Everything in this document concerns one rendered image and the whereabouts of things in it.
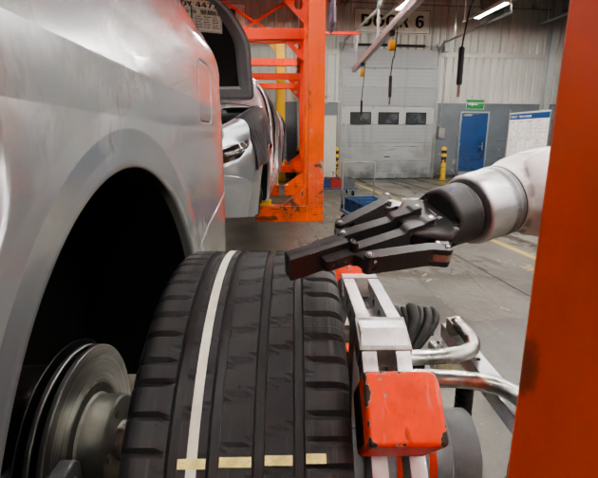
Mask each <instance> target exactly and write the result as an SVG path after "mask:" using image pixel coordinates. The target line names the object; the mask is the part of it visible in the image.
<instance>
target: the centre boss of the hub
mask: <svg viewBox="0 0 598 478"><path fill-rule="evenodd" d="M126 422H127V419H124V420H123V421H122V422H121V423H120V425H119V427H118V429H117V433H116V437H115V444H114V453H115V457H116V459H117V460H118V461H120V460H121V448H122V441H123V436H124V431H125V425H126Z"/></svg>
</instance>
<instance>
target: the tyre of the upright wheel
mask: <svg viewBox="0 0 598 478"><path fill-rule="evenodd" d="M286 251H287V250H277V251H276V253H275V255H272V254H271V252H270V251H269V250H264V251H249V252H248V253H247V252H246V251H236V252H235V253H234V255H233V256H232V258H231V260H230V262H229V263H228V266H227V269H226V272H225V275H224V278H223V282H222V286H221V289H220V292H219V297H218V301H217V306H216V312H215V320H214V325H213V331H212V337H211V343H210V349H209V356H208V362H207V370H206V377H205V384H204V392H203V400H202V410H201V417H200V427H199V438H198V448H197V459H186V458H187V448H188V439H189V430H190V421H191V412H192V405H193V397H194V389H195V383H196V370H197V364H198V357H199V351H200V345H201V340H202V335H203V329H204V324H205V320H206V315H207V311H208V306H209V302H210V299H211V294H212V291H213V287H214V283H215V278H216V275H217V272H218V270H219V268H220V265H221V263H222V261H223V259H224V257H225V256H226V254H227V253H228V252H229V251H224V252H222V251H198V252H195V253H193V254H191V255H189V256H188V257H187V258H185V259H184V260H183V261H182V262H181V263H180V264H179V266H178V267H177V269H176V270H175V271H174V273H173V274H172V276H171V278H170V280H169V281H168V283H167V285H166V287H165V288H164V290H163V292H162V294H161V297H160V299H159V303H158V306H157V308H156V311H155V313H154V316H153V319H152V322H151V324H150V327H149V330H148V333H147V337H146V341H145V344H144V346H143V349H142V353H141V356H140V363H139V369H138V371H137V374H136V378H135V383H134V390H133V392H132V395H131V400H130V405H129V410H128V416H127V422H126V425H125V431H124V436H123V441H122V448H121V460H120V466H119V473H118V478H185V470H186V469H196V478H355V471H354V451H353V434H352V421H351V405H350V393H349V380H348V369H347V357H346V339H345V329H344V323H343V313H342V307H341V300H340V293H339V287H338V283H337V278H336V273H335V269H334V270H332V271H324V270H323V271H320V272H316V273H313V274H310V275H308V276H305V277H302V278H299V279H296V280H293V281H291V280H290V278H289V276H288V275H287V274H286V272H285V252H286Z"/></svg>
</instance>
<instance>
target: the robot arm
mask: <svg viewBox="0 0 598 478"><path fill-rule="evenodd" d="M550 148H551V146H547V147H541V148H535V149H531V150H527V151H524V152H520V153H517V154H514V155H511V156H507V157H504V158H502V159H500V160H499V161H498V162H496V163H495V164H494V165H492V166H490V167H485V168H481V169H479V170H477V171H473V172H470V173H467V174H464V175H458V176H456V177H454V178H453V179H451V180H450V181H449V182H448V183H447V185H444V186H440V187H437V188H434V189H432V190H430V191H428V192H427V193H426V194H425V195H423V196H422V197H421V198H420V199H414V200H412V199H408V200H404V201H403V202H399V201H396V200H392V199H391V196H392V194H391V193H383V194H382V195H381V196H380V197H379V198H378V200H376V201H374V202H372V203H370V204H368V205H366V206H364V207H362V208H360V209H358V210H356V211H354V212H352V213H350V214H348V215H346V216H344V217H342V218H340V219H338V220H336V221H335V228H334V235H331V236H329V237H326V238H323V239H319V240H316V241H313V242H312V243H311V244H310V245H306V246H303V247H300V248H295V249H292V250H288V251H286V252H285V272H286V274H287V275H288V276H289V278H290V280H291V281H293V280H296V279H299V278H302V277H305V276H308V275H310V274H313V273H316V272H320V271H323V270H324V271H332V270H334V269H338V268H341V267H346V266H349V265H351V266H354V267H355V266H358V267H360V268H361V269H362V273H363V274H366V275H369V274H376V273H382V272H388V271H395V270H402V269H408V268H415V267H427V266H430V267H448V266H449V264H450V260H451V257H452V253H453V250H454V247H455V246H458V245H461V244H464V243H469V244H481V243H484V242H487V241H490V240H493V239H496V238H497V237H501V236H505V235H508V234H511V233H513V232H519V233H520V234H522V235H528V236H537V237H538V236H539V230H540V222H541V214H542V208H543V200H544V192H545V186H546V178H547V170H548V164H549V156H550ZM374 261H377V263H375V264H374Z"/></svg>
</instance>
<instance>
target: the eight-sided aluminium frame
mask: <svg viewBox="0 0 598 478"><path fill-rule="evenodd" d="M338 284H339V293H340V300H341V307H342V313H343V323H344V329H345V339H346V343H349V325H350V328H351V331H352V334H353V339H354V346H355V353H356V360H357V365H358V367H359V378H360V379H361V377H362V375H363V373H364V372H379V370H378V367H391V372H398V371H413V367H412V360H411V355H412V350H413V349H412V345H411V342H410V339H409V335H408V332H407V328H406V325H405V321H404V318H403V317H400V315H399V313H398V312H397V310H396V308H395V307H394V305H393V303H392V302H391V301H390V299H389V297H388V296H387V294H386V292H385V290H384V289H383V286H382V285H381V283H380V278H379V277H377V276H376V274H369V275H366V274H342V275H341V279H339V281H338ZM368 308H373V309H374V311H375V314H376V316H377V317H369V315H368V313H367V309H368ZM365 461H366V474H367V478H389V472H388V463H387V456H366V457H365ZM402 472H403V478H428V473H427V466H426V460H425V455H424V456H402Z"/></svg>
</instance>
